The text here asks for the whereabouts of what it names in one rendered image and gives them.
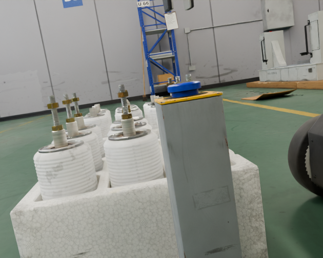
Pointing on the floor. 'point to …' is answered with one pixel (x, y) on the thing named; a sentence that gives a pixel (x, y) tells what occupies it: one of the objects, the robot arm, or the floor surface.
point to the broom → (143, 69)
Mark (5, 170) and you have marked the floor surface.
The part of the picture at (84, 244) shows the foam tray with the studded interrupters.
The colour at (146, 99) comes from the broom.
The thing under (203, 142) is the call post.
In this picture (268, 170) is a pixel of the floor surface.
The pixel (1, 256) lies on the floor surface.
